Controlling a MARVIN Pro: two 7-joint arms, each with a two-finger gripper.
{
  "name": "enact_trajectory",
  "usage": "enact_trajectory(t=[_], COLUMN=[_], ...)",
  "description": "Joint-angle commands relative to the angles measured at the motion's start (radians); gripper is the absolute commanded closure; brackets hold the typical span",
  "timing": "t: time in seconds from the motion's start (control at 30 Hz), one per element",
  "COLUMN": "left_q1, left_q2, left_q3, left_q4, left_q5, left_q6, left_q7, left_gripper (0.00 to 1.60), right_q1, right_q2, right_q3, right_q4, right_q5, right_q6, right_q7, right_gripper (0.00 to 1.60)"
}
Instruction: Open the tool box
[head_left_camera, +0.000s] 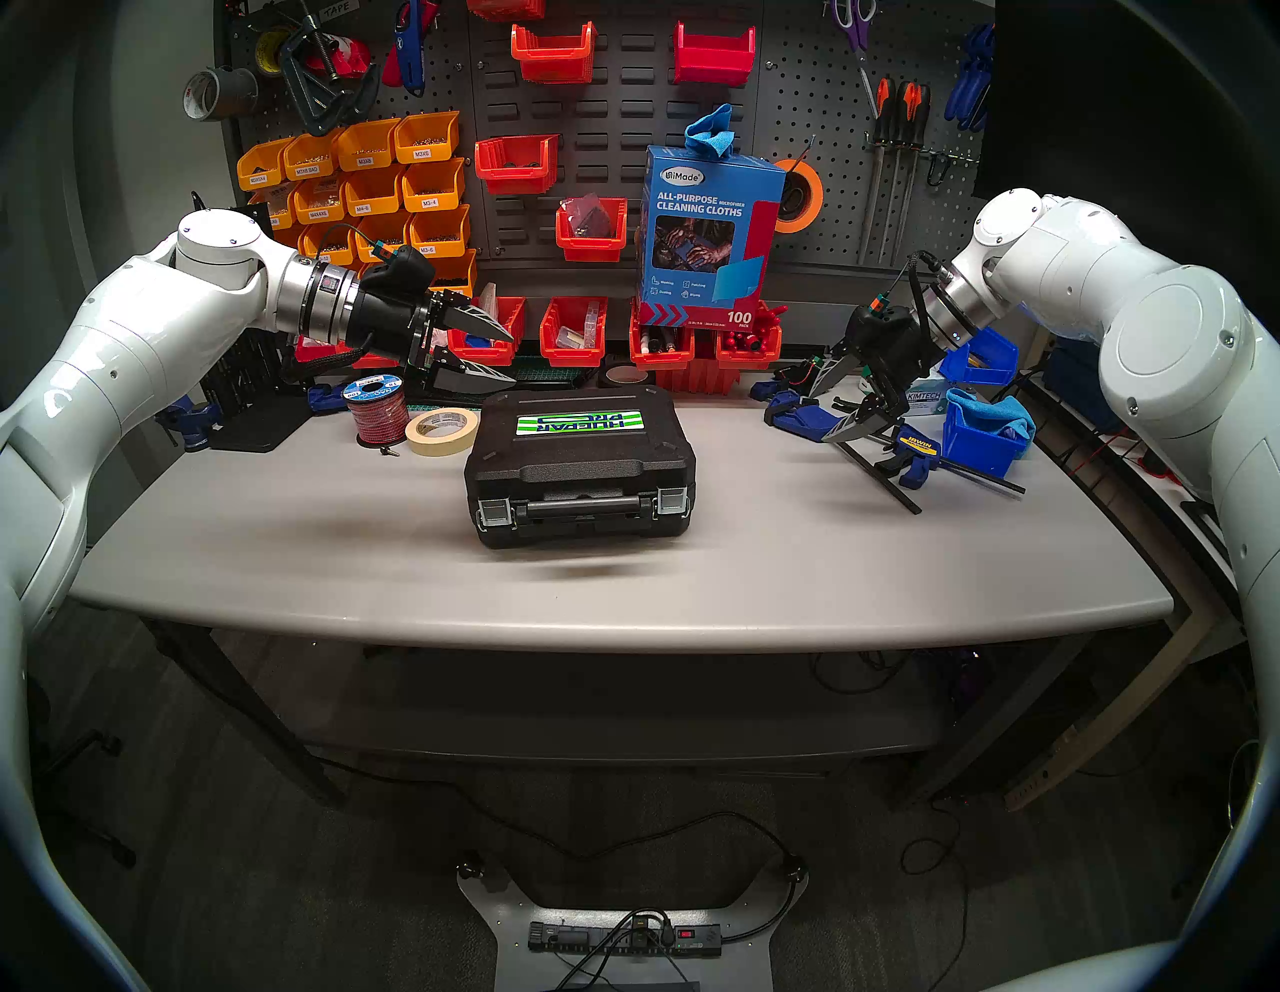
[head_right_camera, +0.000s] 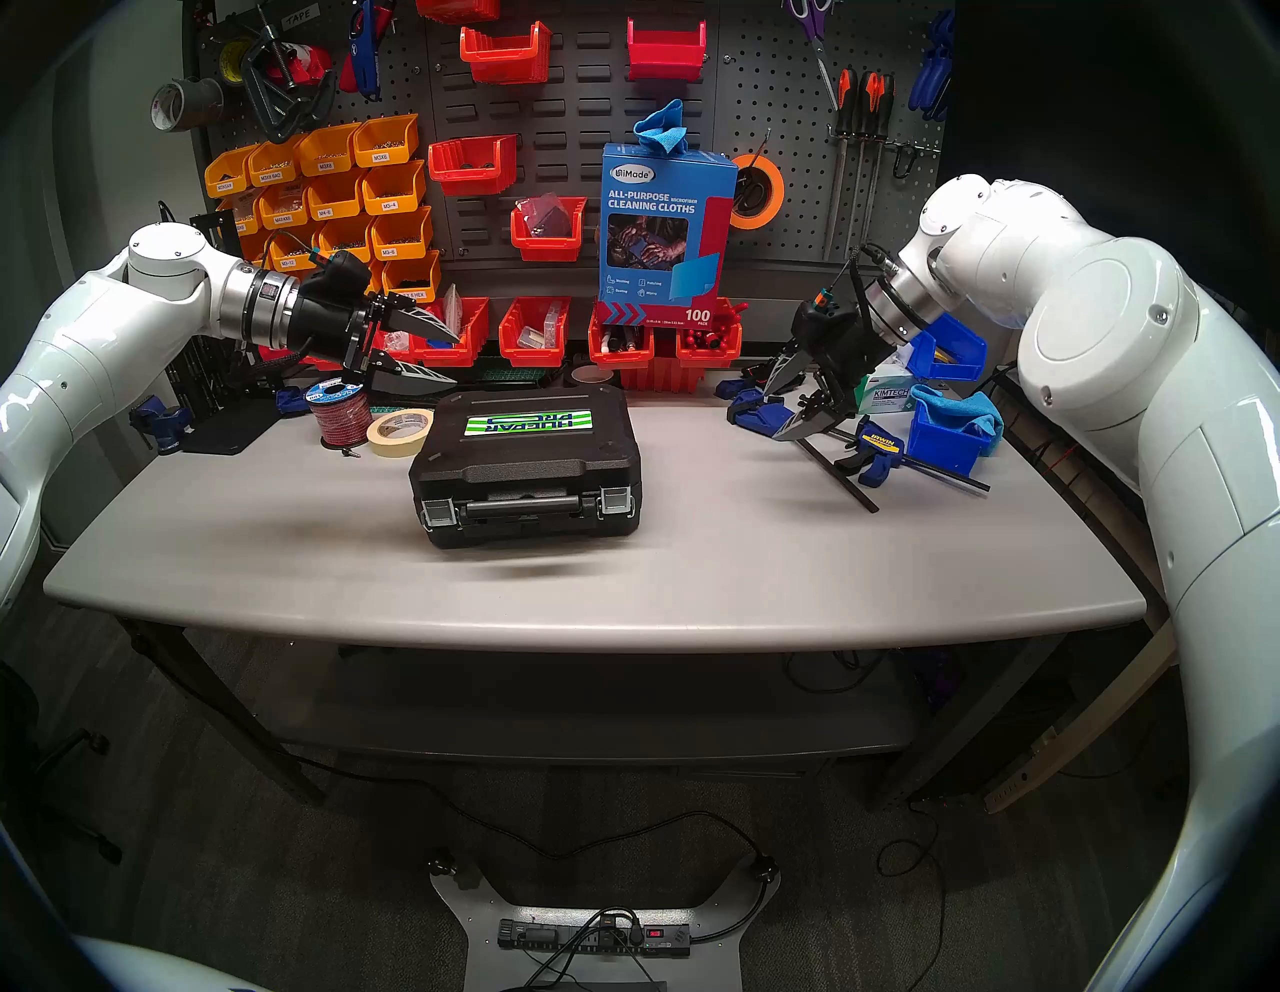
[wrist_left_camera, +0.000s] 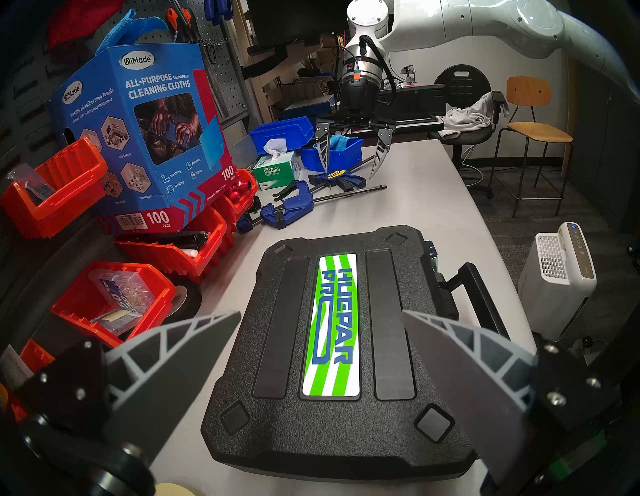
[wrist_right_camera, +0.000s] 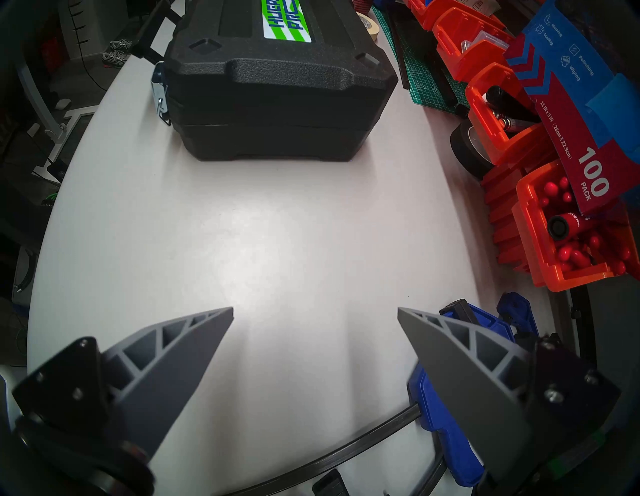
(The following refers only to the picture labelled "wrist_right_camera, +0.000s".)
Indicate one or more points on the large blue bar clamp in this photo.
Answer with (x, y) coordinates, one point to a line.
(435, 420)

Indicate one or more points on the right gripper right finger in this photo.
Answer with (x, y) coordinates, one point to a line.
(475, 390)

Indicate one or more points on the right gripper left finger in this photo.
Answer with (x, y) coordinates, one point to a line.
(165, 380)

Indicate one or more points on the clear plastic parts bag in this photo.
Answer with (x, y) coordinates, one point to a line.
(482, 42)

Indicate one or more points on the blue cleaning cloths carton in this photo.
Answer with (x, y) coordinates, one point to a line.
(575, 100)

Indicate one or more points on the grey sneaker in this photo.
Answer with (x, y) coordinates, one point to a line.
(114, 59)
(121, 45)

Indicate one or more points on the black plastic tool box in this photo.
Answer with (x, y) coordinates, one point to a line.
(280, 90)

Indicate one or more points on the small blue clamp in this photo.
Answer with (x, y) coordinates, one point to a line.
(517, 312)

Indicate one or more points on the red ribbed plastic bin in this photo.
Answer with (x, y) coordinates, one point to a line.
(502, 220)

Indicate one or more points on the beige masking tape roll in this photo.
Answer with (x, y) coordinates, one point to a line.
(369, 25)

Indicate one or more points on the green cutting mat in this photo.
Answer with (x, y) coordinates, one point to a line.
(425, 85)

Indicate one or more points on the red cylinder black cap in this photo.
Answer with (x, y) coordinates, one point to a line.
(565, 226)

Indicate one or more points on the black tape roll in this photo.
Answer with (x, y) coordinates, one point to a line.
(462, 150)

